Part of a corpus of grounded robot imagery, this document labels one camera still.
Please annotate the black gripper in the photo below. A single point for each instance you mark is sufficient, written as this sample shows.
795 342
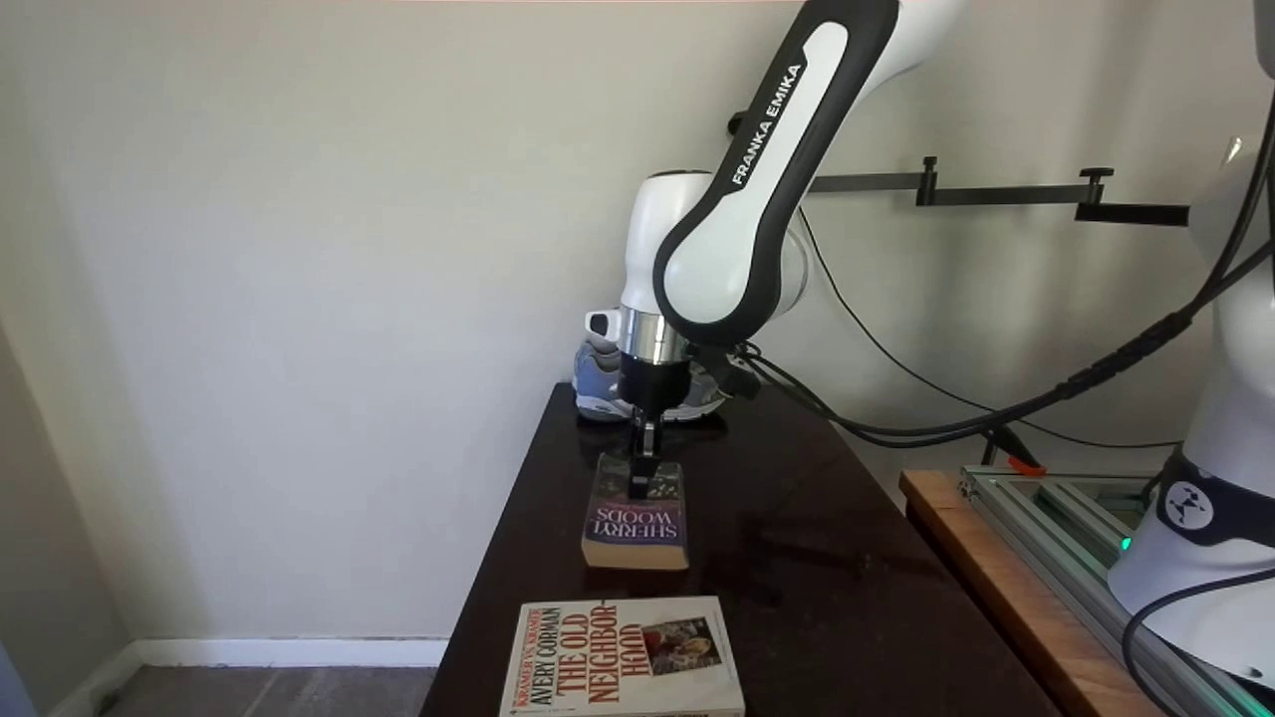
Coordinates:
656 383

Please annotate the dark purple paperback book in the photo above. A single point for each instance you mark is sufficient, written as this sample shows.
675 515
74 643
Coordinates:
637 525

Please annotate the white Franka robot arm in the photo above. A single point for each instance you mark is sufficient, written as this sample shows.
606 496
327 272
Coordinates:
742 201

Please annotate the cream paperback book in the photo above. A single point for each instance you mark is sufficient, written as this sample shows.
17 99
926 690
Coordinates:
620 659

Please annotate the grey and blue sneaker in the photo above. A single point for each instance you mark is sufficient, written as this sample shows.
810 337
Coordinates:
595 394

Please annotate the red and black clip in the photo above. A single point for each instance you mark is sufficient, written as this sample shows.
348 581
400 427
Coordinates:
1017 447

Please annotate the wooden base board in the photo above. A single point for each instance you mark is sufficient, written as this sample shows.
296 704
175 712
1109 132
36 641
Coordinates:
1008 582

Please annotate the white baseboard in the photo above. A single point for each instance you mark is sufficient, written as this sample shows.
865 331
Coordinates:
293 654

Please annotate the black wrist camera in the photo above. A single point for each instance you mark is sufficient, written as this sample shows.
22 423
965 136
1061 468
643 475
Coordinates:
722 375

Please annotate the black camera boom bar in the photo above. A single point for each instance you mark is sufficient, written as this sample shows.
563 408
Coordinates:
999 193

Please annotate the aluminium rail frame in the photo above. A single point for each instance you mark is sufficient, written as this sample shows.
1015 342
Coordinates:
1076 533

